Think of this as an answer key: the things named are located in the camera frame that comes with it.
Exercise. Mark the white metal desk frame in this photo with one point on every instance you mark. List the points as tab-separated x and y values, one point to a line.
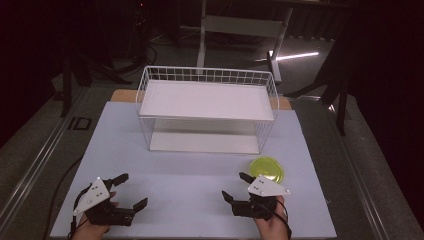
240	26

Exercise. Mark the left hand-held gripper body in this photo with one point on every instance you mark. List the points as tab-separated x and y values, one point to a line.
96	196

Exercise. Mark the yellow-green plastic plate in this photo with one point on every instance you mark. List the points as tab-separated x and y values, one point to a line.
266	167

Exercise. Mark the black metal stand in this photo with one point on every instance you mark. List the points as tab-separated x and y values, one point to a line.
68	83
336	86

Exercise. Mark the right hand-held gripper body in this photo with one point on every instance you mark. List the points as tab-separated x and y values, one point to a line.
263	193

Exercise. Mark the metal floor rail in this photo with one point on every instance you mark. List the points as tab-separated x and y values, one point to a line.
356	173
36	160

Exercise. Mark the bright light strip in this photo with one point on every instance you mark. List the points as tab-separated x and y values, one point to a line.
293	56

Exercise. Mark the black floor socket plate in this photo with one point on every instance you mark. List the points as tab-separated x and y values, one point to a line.
80	123

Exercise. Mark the person's left hand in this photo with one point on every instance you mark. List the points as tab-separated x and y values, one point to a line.
91	230

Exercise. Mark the person's right hand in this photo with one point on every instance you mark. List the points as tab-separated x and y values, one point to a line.
275	225

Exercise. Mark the pale blue table sheet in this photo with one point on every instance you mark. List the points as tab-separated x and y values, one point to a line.
186	186

